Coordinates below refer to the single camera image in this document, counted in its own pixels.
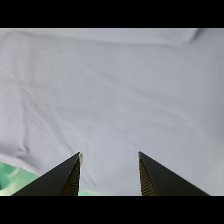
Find white T-shirt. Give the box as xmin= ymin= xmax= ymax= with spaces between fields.
xmin=0 ymin=27 xmax=224 ymax=197

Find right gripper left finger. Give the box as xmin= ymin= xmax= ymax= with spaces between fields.
xmin=11 ymin=151 xmax=82 ymax=197

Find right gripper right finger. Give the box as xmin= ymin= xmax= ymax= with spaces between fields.
xmin=137 ymin=151 xmax=210 ymax=197

